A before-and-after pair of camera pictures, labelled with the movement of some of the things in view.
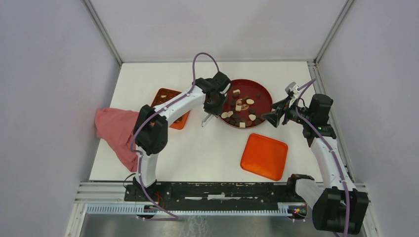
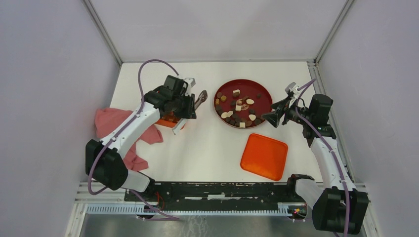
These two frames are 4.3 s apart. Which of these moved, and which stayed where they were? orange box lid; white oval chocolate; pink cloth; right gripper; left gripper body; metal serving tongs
Moved: left gripper body; metal serving tongs
Stayed: orange box lid; pink cloth; white oval chocolate; right gripper
